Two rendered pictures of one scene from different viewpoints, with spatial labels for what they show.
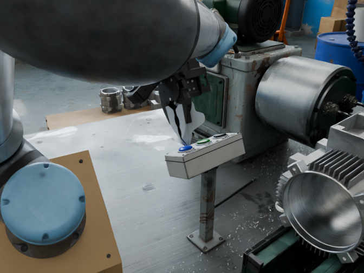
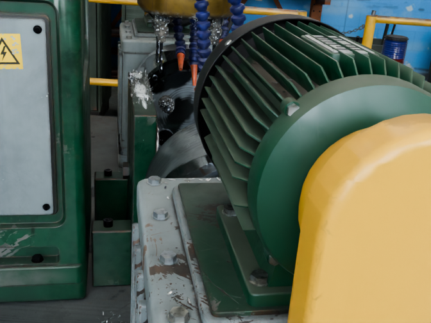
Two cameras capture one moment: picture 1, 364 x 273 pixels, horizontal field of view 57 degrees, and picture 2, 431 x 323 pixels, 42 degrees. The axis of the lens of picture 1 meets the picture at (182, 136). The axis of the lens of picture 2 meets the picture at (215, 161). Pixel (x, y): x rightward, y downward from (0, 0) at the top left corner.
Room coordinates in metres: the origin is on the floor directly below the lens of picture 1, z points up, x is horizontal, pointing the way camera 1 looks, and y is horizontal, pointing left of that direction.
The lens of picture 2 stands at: (1.67, -0.06, 1.44)
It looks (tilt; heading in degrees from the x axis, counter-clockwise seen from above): 22 degrees down; 207
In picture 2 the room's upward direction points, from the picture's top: 4 degrees clockwise
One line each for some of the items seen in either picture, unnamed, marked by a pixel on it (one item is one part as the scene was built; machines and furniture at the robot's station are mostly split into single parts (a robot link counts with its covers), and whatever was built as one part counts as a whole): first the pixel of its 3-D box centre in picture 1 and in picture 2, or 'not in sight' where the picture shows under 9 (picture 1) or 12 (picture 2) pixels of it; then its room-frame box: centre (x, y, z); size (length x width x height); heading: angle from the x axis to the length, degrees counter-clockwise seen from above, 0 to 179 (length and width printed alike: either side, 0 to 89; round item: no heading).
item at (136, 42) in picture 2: not in sight; (169, 88); (0.27, -0.94, 0.99); 0.35 x 0.31 x 0.37; 38
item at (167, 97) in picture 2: not in sight; (181, 96); (0.47, -0.77, 1.04); 0.41 x 0.25 x 0.25; 38
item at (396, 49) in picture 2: not in sight; (394, 48); (0.16, -0.33, 1.19); 0.06 x 0.06 x 0.04
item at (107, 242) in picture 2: not in sight; (121, 173); (0.83, -0.69, 0.97); 0.30 x 0.11 x 0.34; 38
